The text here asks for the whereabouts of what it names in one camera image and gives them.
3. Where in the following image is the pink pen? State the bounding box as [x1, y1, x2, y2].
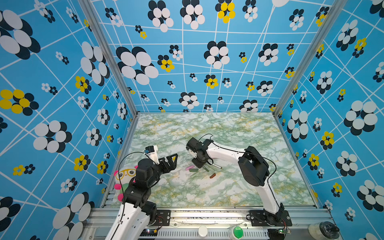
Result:
[186, 165, 195, 171]

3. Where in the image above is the right aluminium corner post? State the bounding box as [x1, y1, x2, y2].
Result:
[273, 0, 348, 119]

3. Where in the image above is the plush toy pink green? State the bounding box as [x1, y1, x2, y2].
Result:
[114, 166, 138, 202]

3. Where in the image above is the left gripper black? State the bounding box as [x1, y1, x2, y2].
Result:
[147, 152, 178, 189]

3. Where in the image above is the white push button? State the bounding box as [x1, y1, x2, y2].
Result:
[198, 226, 208, 239]

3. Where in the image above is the left aluminium corner post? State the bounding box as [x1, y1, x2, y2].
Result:
[79, 0, 138, 118]

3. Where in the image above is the aluminium corner post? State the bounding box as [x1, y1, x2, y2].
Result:
[273, 0, 348, 119]
[79, 0, 138, 118]

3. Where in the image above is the tape roll spool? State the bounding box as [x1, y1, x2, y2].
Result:
[308, 222, 340, 240]

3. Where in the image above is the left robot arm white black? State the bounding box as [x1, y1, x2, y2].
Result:
[106, 154, 178, 240]

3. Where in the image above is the green push button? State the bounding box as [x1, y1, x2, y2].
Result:
[229, 226, 244, 240]

